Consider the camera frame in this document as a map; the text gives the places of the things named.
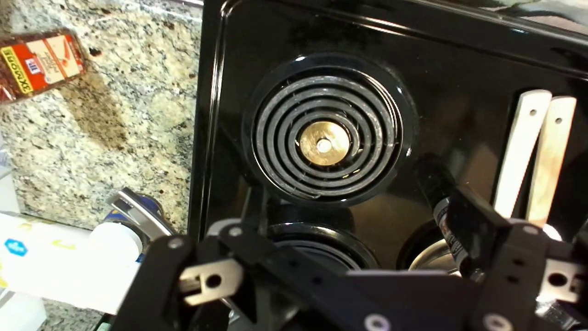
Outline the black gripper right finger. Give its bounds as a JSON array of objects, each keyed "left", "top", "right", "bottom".
[{"left": 440, "top": 183, "right": 588, "bottom": 331}]

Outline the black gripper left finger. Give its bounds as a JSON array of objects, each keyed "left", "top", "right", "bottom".
[{"left": 111, "top": 183, "right": 374, "bottom": 331}]

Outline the small metal pan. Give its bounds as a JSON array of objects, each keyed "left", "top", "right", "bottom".
[{"left": 396, "top": 235, "right": 462, "bottom": 272}]

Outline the white plastic bag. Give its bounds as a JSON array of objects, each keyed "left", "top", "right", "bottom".
[{"left": 0, "top": 209, "right": 106, "bottom": 331}]

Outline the pale wooden spatula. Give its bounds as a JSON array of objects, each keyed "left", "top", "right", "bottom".
[{"left": 492, "top": 88, "right": 554, "bottom": 220}]

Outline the front stove burner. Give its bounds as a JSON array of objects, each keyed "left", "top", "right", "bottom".
[{"left": 106, "top": 187, "right": 381, "bottom": 272}]

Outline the coil burner with brass centre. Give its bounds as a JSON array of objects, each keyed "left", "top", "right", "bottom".
[{"left": 240, "top": 53, "right": 420, "bottom": 207}]

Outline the black electric stove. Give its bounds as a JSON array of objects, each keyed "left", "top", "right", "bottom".
[{"left": 185, "top": 0, "right": 588, "bottom": 331}]

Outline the red lid spice jar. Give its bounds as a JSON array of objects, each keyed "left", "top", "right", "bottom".
[{"left": 0, "top": 27, "right": 86, "bottom": 104}]

